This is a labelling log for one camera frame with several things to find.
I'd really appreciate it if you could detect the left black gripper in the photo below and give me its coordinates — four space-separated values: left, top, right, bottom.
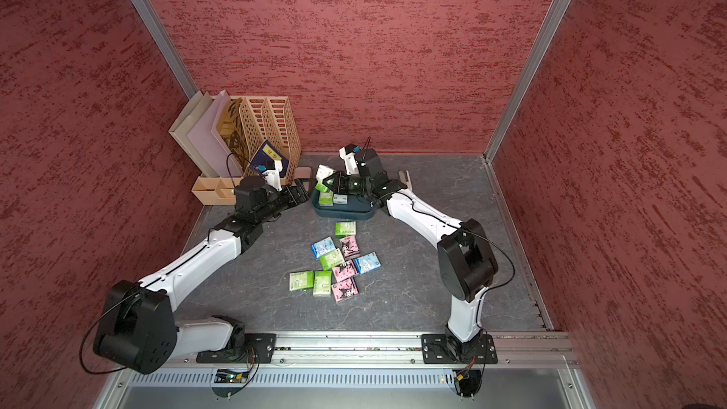
256 178 318 223

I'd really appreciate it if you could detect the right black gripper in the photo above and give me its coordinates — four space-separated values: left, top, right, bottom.
326 169 375 194

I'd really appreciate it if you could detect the teal plastic storage box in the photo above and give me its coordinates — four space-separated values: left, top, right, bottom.
312 189 376 221

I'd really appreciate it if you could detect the blue tissue pack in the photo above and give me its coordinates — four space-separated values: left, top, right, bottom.
310 237 336 259
354 252 381 275
333 194 348 206

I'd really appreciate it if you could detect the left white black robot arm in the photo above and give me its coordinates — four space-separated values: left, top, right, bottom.
83 176 312 374

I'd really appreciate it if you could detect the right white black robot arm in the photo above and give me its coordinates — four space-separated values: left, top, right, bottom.
323 172 503 361

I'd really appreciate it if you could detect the beige stapler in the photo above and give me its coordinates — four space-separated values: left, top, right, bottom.
398 170 413 190

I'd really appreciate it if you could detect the pink pencil case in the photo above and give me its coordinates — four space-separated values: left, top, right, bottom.
293 167 312 180

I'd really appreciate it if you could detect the dark blue booklet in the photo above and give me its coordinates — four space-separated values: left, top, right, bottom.
248 140 290 179

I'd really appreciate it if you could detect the pink tissue pack upper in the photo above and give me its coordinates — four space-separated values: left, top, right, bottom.
340 236 361 259

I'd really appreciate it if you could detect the lilac folder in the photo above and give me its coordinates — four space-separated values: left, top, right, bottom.
187 90 242 177

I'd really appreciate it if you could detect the gold patterned book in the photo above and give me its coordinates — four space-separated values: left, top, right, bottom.
217 98 249 172

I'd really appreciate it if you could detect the pink tissue pack bottom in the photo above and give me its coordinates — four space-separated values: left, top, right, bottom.
331 278 359 303

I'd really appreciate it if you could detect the beige folder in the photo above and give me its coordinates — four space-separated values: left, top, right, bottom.
168 90 220 178

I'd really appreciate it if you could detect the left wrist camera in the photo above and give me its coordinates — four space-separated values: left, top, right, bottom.
233 160 283 211

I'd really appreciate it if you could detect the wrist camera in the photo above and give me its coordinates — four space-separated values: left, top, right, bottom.
339 144 384 177
233 160 283 211

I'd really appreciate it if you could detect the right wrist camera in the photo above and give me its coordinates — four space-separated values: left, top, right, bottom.
339 144 384 177

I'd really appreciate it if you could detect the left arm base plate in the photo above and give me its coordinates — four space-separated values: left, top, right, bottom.
196 333 278 365

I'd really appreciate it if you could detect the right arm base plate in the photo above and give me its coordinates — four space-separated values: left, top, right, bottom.
420 333 498 365

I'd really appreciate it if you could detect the aluminium front rail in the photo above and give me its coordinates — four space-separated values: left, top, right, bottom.
161 331 580 369

